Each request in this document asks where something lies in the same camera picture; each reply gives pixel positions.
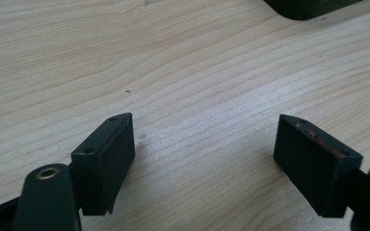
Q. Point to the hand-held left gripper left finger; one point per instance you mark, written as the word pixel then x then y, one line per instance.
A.
pixel 104 166

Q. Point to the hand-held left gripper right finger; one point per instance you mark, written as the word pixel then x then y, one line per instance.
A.
pixel 311 170

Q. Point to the dark rounded object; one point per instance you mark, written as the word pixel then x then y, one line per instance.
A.
pixel 305 8

